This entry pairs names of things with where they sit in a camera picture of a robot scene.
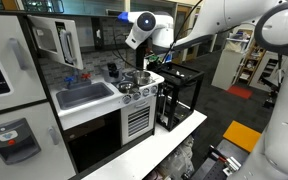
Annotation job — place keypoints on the grey toy sink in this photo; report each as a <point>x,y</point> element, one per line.
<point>84,95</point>

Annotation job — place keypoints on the red floor mat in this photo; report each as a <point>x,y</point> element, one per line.
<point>239,92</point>

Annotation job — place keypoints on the grey stove knob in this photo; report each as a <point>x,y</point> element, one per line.
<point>146,92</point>
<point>136,95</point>
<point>154,89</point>
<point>126,99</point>

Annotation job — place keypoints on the green circuit board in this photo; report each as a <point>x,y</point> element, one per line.
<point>153,59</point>

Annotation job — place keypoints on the white fridge door with window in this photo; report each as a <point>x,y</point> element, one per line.
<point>27,90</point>

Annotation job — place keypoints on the white cabinet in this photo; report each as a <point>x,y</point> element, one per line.
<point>225,70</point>

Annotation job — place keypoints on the clear plastic bag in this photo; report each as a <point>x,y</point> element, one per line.
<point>177,160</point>

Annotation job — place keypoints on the small silver bowl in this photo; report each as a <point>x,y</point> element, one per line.
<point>127,88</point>

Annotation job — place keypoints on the white printed part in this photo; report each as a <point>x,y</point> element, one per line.
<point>182,75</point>
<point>177,72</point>

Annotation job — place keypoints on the grey toy faucet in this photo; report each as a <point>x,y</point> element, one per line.
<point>74,83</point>

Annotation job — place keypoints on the yellow floor mat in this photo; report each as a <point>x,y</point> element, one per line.
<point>240,136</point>

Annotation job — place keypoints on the white microwave door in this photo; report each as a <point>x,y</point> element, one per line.
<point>50,56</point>

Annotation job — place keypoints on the wooden bookshelf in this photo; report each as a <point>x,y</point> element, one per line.
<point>250,66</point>

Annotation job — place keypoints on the white oven door with vents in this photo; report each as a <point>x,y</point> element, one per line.
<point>152,110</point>

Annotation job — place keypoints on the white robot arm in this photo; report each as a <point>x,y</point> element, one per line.
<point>284,140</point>

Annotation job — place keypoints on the white fridge door with dispenser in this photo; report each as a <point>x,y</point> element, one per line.
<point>50,160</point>

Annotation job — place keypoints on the toy stove top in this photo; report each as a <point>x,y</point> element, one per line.
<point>94,110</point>

